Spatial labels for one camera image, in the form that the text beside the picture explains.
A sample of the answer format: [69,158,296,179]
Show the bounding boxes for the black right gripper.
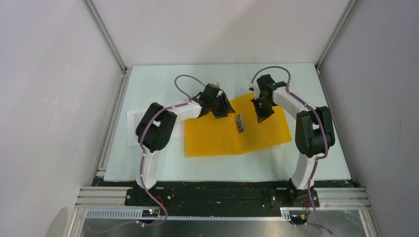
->
[251,95,275,123]

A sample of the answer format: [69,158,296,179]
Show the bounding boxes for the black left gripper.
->
[209,92,235,119]

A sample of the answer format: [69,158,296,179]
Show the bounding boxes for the metal folder clip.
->
[236,115,244,133]

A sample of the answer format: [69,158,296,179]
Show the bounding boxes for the yellow plastic folder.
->
[185,93,292,157]

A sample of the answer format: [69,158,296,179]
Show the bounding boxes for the white printed paper sheets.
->
[126,108,185,147]

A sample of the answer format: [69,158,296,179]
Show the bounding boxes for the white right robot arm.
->
[250,74,335,206]

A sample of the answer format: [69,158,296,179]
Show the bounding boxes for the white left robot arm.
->
[135,83,235,205]

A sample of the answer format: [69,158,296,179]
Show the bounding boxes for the right controller board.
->
[290,214,309,225]

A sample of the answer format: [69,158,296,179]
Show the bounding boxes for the controller board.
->
[290,214,309,225]
[141,209,159,218]

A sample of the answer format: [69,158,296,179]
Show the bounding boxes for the left controller board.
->
[141,209,159,218]

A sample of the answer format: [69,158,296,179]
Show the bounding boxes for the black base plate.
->
[91,180,356,217]

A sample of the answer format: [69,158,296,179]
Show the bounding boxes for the front aluminium rail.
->
[76,187,372,221]

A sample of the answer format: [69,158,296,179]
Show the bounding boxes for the aluminium frame rail right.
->
[315,0,361,74]

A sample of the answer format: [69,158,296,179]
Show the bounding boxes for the aluminium frame rail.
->
[82,0,127,74]
[315,0,361,74]

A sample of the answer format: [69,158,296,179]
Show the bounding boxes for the aluminium frame rail left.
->
[82,0,127,74]

